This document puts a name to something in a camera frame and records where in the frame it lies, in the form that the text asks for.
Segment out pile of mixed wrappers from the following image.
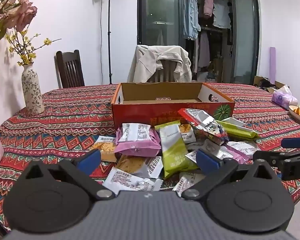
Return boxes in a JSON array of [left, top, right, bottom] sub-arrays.
[[94, 122, 262, 195]]

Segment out orange cardboard box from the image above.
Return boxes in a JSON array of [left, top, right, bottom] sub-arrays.
[[111, 81, 235, 128]]

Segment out green snack packet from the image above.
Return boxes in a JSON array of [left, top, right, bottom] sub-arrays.
[[154, 120, 199, 179], [216, 117, 260, 140]]

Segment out pink roses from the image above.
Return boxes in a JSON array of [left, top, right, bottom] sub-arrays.
[[0, 0, 43, 43]]

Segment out tissue pack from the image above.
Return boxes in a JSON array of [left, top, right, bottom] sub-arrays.
[[272, 85, 299, 110]]

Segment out red foil snack packet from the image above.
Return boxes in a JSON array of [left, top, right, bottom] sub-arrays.
[[178, 108, 229, 146]]

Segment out white hanging garment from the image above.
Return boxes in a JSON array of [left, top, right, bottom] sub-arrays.
[[212, 0, 232, 29]]

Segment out pink hanging garment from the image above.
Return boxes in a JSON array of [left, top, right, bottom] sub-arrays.
[[203, 0, 214, 18]]

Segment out beige jacket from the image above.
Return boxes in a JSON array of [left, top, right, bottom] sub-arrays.
[[127, 44, 192, 83]]

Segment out dark wooden chair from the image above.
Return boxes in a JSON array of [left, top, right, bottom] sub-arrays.
[[54, 50, 85, 88]]

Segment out white bowl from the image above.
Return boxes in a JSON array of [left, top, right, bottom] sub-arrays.
[[288, 104, 300, 124]]

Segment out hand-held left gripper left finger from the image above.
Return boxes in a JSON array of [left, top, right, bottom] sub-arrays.
[[22, 149, 115, 202]]

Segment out wooden chair under jacket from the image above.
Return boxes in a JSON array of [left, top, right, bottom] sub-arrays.
[[147, 60, 180, 83]]

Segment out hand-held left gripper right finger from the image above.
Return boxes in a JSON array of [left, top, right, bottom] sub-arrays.
[[181, 148, 274, 202]]

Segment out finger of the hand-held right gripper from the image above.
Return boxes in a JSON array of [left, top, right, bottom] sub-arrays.
[[281, 137, 300, 148], [252, 147, 300, 167]]

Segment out light blue hanging shirt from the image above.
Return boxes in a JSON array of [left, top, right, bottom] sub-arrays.
[[182, 0, 202, 40]]

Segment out floral ceramic vase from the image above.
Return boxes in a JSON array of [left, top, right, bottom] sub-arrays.
[[21, 62, 45, 115]]

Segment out yellow flower branches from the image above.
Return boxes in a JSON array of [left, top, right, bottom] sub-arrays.
[[5, 30, 62, 67]]

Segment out purple rolled mat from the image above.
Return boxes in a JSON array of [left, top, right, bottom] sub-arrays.
[[269, 47, 277, 84]]

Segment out brown cardboard carton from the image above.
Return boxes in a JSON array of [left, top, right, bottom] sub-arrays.
[[254, 76, 287, 93]]

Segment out pale pink hanging dress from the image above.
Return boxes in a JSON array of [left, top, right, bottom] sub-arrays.
[[196, 31, 210, 68]]

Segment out patterned red tablecloth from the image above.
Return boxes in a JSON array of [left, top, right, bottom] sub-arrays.
[[0, 82, 300, 233]]

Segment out wardrobe with hanging clothes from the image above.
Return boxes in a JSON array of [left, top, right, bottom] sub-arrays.
[[137, 0, 260, 85]]

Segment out pink snack packet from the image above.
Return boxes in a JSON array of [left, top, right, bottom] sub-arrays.
[[114, 123, 162, 157]]

